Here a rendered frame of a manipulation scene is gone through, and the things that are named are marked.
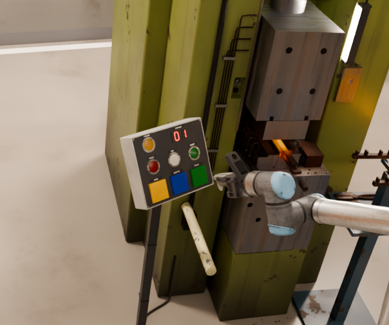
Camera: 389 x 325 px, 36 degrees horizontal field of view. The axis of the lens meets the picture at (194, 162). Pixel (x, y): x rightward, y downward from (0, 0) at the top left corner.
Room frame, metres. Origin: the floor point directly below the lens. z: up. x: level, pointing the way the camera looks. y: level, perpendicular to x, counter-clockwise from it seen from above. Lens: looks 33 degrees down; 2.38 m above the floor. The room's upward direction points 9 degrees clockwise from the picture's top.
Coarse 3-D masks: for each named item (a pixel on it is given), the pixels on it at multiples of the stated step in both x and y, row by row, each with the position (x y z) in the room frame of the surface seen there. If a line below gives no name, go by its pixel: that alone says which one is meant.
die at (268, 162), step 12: (240, 120) 2.54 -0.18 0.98; (240, 132) 2.46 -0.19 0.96; (252, 132) 2.44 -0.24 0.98; (264, 144) 2.34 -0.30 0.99; (288, 144) 2.37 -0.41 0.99; (252, 156) 2.29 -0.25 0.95; (264, 156) 2.25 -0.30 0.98; (276, 156) 2.27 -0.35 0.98; (264, 168) 2.25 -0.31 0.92; (276, 168) 2.27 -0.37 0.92
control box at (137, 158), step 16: (160, 128) 1.98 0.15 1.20; (176, 128) 2.02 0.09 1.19; (192, 128) 2.06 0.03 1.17; (128, 144) 1.88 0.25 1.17; (160, 144) 1.94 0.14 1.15; (176, 144) 1.98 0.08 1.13; (192, 144) 2.03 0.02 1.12; (128, 160) 1.87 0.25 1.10; (144, 160) 1.87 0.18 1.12; (160, 160) 1.91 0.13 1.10; (192, 160) 2.00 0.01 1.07; (208, 160) 2.05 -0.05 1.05; (128, 176) 1.87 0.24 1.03; (144, 176) 1.84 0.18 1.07; (160, 176) 1.88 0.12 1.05; (208, 176) 2.01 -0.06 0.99; (144, 192) 1.80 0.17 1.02; (192, 192) 1.93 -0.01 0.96; (144, 208) 1.78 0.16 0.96
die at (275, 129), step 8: (248, 112) 2.43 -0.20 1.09; (304, 120) 2.30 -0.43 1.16; (256, 128) 2.31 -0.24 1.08; (264, 128) 2.24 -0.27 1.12; (272, 128) 2.25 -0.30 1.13; (280, 128) 2.26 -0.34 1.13; (288, 128) 2.27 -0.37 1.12; (296, 128) 2.29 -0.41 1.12; (304, 128) 2.30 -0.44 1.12; (264, 136) 2.24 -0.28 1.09; (272, 136) 2.25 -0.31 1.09; (280, 136) 2.26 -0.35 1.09; (288, 136) 2.28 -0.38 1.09; (296, 136) 2.29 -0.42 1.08; (304, 136) 2.30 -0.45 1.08
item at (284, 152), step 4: (276, 140) 2.36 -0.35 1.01; (280, 140) 2.37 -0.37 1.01; (276, 144) 2.34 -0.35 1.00; (280, 144) 2.33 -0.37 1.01; (284, 144) 2.33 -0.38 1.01; (280, 148) 2.30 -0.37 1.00; (284, 148) 2.30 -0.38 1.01; (284, 152) 2.26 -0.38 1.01; (288, 152) 2.27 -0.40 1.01; (280, 156) 2.27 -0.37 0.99; (284, 156) 2.26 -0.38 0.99; (288, 156) 2.23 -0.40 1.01; (292, 156) 2.24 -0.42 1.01; (288, 160) 2.23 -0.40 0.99; (292, 160) 2.21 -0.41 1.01; (288, 164) 2.21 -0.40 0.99; (292, 164) 2.18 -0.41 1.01; (296, 164) 2.18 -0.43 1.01; (292, 168) 2.18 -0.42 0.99; (296, 168) 2.18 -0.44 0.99
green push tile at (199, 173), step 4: (192, 168) 1.98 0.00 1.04; (196, 168) 1.99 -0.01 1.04; (200, 168) 2.00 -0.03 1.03; (204, 168) 2.01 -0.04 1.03; (192, 172) 1.96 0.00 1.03; (196, 172) 1.98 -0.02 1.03; (200, 172) 1.99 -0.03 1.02; (204, 172) 2.00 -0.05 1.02; (192, 176) 1.96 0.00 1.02; (196, 176) 1.97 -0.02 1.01; (200, 176) 1.98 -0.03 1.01; (204, 176) 1.99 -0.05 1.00; (192, 180) 1.95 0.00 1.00; (196, 180) 1.96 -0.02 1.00; (200, 180) 1.97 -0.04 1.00; (204, 180) 1.98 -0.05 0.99; (196, 184) 1.95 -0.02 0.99; (200, 184) 1.96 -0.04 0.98
